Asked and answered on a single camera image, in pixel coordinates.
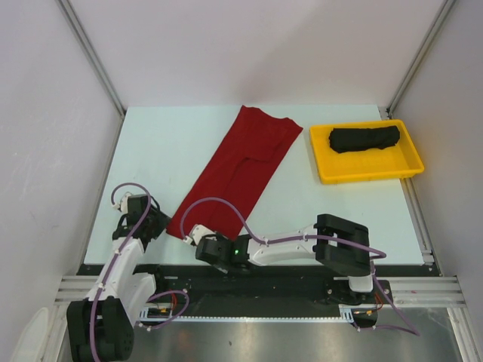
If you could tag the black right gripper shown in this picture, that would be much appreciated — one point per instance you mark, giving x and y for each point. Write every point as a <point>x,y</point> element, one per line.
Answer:
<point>221,266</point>

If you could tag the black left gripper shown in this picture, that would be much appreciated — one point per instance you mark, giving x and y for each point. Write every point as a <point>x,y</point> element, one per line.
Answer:
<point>163,220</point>

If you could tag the red t shirt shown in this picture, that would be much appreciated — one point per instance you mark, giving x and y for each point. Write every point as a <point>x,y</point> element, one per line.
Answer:
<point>238,172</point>

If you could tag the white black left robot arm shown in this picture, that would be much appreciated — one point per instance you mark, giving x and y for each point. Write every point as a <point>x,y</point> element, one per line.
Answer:
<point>101,325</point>

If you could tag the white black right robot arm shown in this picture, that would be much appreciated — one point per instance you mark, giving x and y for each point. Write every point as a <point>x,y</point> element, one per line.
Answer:
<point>338,244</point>

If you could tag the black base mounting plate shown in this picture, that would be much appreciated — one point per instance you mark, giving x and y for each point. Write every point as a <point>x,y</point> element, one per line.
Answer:
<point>315,282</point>

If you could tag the rolled black t shirt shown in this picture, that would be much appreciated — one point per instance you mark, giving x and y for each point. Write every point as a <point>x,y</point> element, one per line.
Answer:
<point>343,140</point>

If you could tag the yellow plastic tray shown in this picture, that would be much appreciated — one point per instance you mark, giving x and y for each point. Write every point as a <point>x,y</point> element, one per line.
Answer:
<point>395,162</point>

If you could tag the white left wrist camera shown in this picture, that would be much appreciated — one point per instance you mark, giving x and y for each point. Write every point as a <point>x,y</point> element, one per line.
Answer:
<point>122,205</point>

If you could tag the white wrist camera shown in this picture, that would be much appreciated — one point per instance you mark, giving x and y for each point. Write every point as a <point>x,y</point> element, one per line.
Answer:
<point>122,205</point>
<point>196,234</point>

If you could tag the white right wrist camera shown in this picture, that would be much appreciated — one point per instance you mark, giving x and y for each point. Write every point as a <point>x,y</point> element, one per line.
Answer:
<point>196,234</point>

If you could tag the white slotted cable duct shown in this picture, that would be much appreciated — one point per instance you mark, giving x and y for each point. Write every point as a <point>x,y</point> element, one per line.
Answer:
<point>344,315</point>

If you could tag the aluminium frame rail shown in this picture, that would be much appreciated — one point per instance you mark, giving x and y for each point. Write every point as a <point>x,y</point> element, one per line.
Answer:
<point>424,292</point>

